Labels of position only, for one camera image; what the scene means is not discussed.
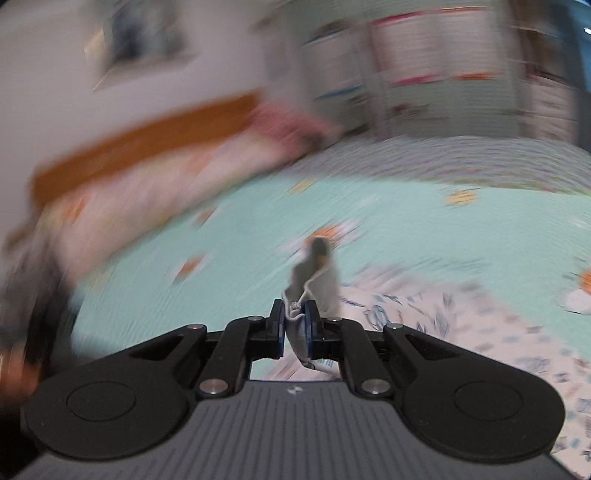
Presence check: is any purple floral bed sheet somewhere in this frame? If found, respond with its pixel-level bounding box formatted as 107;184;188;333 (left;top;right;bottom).
287;136;590;195

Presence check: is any floral pink long pillow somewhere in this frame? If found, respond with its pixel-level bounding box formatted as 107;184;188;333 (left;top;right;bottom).
8;133;293;284

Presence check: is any wooden orange headboard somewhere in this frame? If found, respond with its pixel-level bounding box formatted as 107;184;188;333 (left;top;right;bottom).
29;90;262;211

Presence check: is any white patterned child's shirt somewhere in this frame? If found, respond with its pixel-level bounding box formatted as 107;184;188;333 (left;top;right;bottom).
266;234;590;479

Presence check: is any white wardrobe with stickers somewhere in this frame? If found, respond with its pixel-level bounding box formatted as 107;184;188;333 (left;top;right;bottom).
257;0;528;139

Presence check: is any red patterned folded cloth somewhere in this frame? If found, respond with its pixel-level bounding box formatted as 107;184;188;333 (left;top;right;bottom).
249;102;344;158

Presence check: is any framed wall picture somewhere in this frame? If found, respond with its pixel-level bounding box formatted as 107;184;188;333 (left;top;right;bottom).
80;1;195;90

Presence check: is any white drawer cabinet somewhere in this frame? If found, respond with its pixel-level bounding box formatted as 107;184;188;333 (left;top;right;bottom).
522;77;578;144

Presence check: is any mint green quilted bedspread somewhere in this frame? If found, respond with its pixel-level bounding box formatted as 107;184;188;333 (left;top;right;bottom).
72;177;590;359

